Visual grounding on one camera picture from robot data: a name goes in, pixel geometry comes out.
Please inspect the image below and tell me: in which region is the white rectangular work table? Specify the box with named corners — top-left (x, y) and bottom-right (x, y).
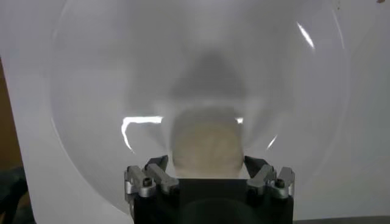
top-left (0, 0), bottom-right (390, 224)

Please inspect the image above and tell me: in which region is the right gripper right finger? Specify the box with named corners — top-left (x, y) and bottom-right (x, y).
top-left (243, 155), bottom-right (296, 200)

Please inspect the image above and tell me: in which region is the white steamed baozi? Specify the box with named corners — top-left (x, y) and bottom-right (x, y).
top-left (169, 105), bottom-right (246, 180)

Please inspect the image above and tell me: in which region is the large white plate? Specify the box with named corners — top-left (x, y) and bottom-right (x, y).
top-left (48, 0), bottom-right (351, 214)

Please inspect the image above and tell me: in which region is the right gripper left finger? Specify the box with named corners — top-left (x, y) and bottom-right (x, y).
top-left (124, 154), bottom-right (180, 203)

